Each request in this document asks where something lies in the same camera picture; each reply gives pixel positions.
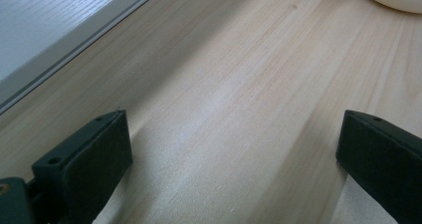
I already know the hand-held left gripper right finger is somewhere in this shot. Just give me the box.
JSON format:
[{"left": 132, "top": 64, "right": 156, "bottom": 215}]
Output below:
[{"left": 334, "top": 110, "right": 422, "bottom": 224}]

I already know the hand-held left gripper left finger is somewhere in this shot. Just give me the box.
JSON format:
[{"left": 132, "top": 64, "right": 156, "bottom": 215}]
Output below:
[{"left": 31, "top": 109, "right": 134, "bottom": 224}]

